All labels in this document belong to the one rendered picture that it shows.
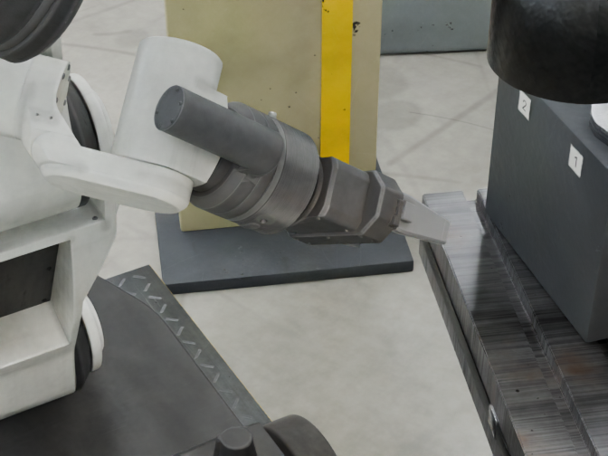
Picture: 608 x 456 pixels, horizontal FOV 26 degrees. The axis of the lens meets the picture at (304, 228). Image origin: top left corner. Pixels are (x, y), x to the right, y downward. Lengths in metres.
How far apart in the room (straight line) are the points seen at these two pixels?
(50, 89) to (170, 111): 0.09
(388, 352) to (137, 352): 0.93
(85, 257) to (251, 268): 1.38
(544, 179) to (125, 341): 0.70
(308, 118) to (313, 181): 1.67
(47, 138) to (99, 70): 2.53
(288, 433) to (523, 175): 0.46
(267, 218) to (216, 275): 1.68
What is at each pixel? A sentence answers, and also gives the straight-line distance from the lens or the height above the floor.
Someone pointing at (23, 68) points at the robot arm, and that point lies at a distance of 0.98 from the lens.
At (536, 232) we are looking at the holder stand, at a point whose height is 0.95.
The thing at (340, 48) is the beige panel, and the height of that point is 0.45.
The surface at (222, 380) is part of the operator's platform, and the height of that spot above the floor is 0.40.
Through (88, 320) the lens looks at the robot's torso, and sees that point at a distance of 1.54.
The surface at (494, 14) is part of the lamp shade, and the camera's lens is 0.54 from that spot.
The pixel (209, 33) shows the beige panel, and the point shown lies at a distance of 2.57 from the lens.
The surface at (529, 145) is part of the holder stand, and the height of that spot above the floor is 1.03.
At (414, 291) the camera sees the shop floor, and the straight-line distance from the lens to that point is 2.71.
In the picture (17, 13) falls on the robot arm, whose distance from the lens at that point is 0.72.
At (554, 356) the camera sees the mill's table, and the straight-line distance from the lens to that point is 1.22.
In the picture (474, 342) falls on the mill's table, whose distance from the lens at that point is 1.25.
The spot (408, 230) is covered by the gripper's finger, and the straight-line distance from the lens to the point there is 1.07.
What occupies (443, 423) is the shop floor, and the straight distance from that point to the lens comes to 2.43.
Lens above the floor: 1.71
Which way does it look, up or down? 37 degrees down
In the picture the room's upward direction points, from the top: straight up
